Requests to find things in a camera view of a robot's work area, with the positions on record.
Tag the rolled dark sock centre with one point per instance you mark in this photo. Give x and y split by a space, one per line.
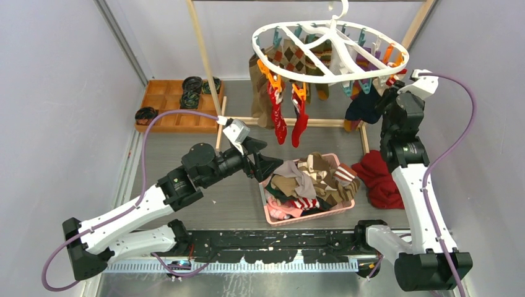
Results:
190 99

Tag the white hanging sock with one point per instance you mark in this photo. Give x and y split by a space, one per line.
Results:
342 62

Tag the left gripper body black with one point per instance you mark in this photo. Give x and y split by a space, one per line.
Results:
249 167

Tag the rolled dark sock left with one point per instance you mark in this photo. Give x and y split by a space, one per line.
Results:
145 115

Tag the red cloth on table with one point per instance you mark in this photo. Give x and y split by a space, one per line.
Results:
382 191

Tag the red hanging sock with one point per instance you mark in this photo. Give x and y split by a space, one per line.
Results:
299 95
280 126

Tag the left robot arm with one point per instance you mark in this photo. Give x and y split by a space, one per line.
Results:
101 241

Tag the argyle hanging sock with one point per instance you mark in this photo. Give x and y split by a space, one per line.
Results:
290 57

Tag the brown striped sock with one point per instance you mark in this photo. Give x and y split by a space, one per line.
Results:
347 192

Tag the orange wooden compartment tray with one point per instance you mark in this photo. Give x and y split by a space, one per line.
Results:
165 95

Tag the argyle sock in basket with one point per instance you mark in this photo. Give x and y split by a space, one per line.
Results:
319 170

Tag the white plastic clip hanger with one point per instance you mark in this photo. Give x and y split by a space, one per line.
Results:
330 51

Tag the wooden clothes rack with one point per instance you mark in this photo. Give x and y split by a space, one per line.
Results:
408 40

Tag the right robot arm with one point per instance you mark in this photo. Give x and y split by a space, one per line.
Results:
432 260

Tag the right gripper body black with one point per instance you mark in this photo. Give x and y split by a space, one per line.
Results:
385 132

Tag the pink plastic basket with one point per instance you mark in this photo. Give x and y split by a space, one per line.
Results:
281 210

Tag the grey beige sock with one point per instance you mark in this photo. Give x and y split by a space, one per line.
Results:
305 187

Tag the maroon purple orange striped sock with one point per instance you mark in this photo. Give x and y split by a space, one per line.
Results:
364 84

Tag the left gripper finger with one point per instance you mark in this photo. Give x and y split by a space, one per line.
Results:
265 166
253 147

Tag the tan ribbed sock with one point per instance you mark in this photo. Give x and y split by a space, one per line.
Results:
285 185

